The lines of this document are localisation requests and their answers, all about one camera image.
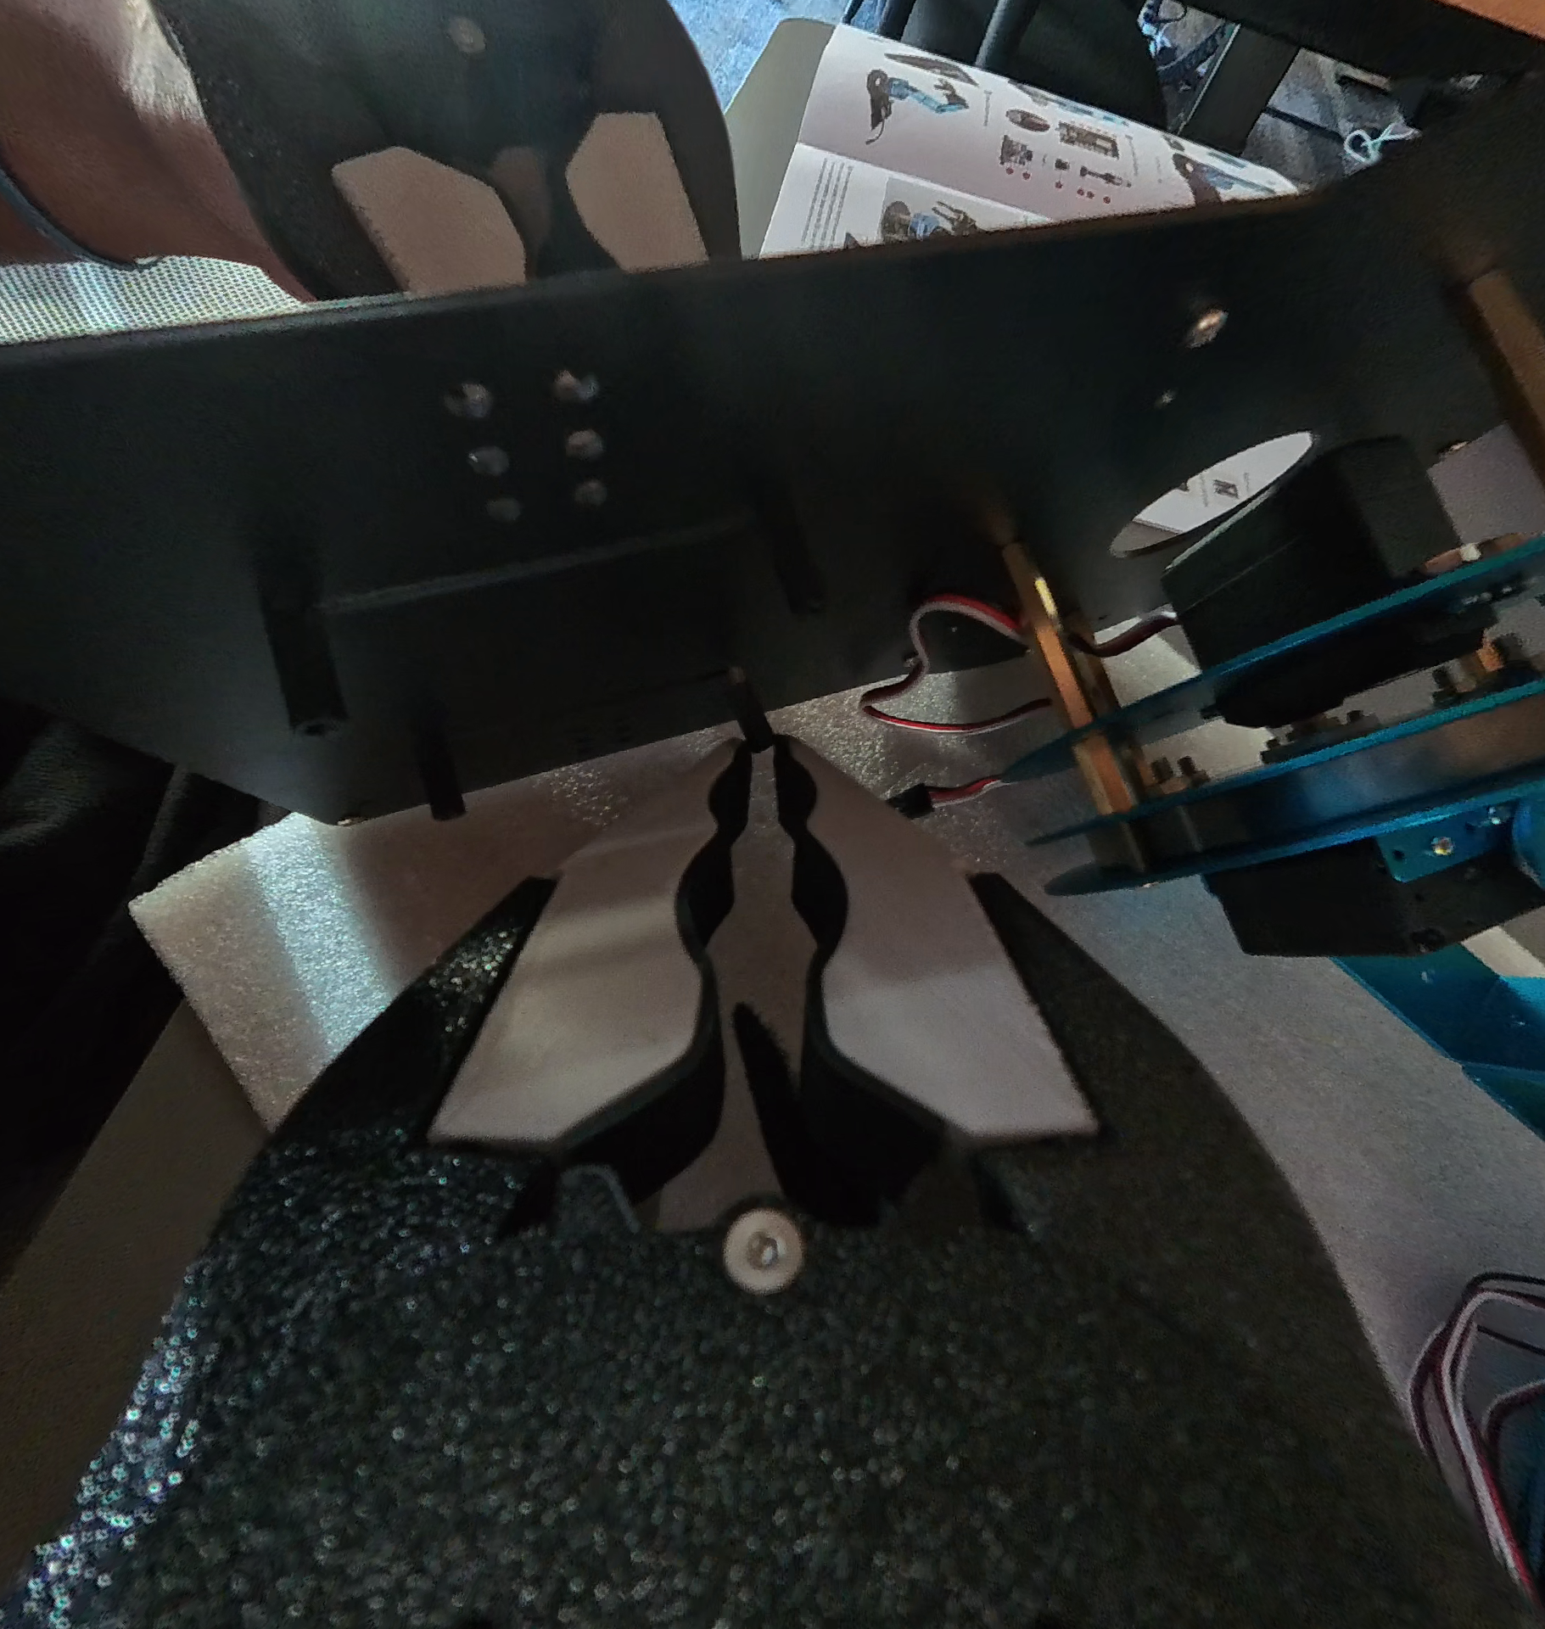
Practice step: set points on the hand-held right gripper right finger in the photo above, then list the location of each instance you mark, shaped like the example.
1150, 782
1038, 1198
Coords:
950, 1006

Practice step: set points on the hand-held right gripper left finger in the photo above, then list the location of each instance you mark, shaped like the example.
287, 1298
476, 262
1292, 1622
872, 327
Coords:
581, 1006

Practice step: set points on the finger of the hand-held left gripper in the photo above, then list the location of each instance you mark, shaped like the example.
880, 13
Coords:
638, 197
421, 222

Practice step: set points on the black hex standoff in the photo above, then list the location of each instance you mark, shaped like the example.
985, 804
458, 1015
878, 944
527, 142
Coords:
749, 709

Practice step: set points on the person's left forearm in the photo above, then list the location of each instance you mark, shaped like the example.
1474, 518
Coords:
85, 127

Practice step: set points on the white foam sheet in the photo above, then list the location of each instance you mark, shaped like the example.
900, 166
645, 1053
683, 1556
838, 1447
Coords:
340, 917

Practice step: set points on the printed instruction manual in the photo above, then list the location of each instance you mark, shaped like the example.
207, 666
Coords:
976, 140

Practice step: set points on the grey mesh chair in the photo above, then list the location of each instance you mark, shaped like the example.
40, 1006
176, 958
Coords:
85, 298

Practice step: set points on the person's black clothing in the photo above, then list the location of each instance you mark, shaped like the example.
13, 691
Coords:
45, 955

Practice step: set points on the brown wooden table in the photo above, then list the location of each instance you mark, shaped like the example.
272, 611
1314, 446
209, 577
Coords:
1485, 18

